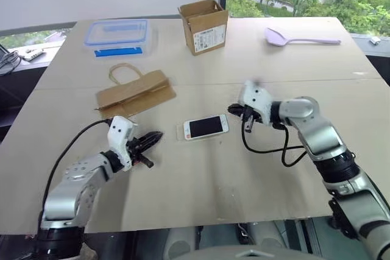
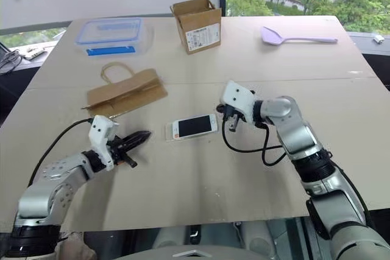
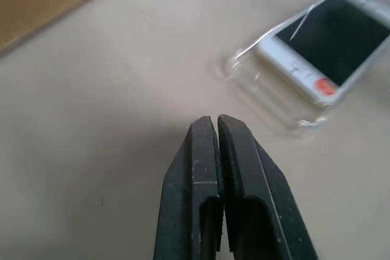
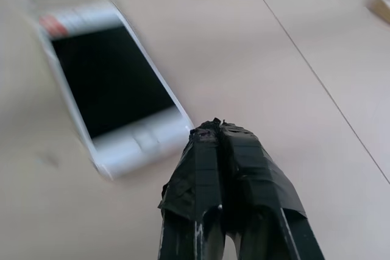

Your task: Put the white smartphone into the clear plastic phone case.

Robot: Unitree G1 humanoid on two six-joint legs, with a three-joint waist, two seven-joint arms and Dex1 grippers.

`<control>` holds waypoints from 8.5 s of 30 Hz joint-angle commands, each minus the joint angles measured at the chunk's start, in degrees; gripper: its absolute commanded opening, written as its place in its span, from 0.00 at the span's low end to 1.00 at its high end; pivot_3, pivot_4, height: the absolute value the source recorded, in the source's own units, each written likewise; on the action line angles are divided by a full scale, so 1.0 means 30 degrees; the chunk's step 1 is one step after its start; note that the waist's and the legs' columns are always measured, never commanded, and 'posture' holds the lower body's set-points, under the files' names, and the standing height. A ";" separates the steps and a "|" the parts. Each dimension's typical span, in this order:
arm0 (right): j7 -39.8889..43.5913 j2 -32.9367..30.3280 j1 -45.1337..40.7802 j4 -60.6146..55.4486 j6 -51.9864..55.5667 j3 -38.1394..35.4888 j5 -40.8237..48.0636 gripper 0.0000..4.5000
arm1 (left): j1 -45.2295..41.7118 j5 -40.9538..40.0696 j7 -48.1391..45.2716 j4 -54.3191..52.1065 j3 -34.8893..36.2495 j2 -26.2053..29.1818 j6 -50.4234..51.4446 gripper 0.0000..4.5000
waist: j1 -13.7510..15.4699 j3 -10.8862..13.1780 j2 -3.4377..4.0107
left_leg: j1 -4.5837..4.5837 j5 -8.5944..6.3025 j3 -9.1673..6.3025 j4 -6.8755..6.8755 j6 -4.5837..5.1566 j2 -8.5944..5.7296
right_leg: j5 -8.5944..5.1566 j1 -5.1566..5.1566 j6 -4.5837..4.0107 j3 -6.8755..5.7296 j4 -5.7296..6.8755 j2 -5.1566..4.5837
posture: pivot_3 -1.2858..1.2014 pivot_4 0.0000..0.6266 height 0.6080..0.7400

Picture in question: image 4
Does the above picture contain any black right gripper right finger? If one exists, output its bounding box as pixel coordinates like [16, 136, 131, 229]
[218, 119, 326, 260]

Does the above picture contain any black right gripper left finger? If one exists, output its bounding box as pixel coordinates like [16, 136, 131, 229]
[157, 117, 225, 260]

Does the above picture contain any white smartphone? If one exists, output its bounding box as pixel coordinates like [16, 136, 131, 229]
[37, 3, 196, 181]

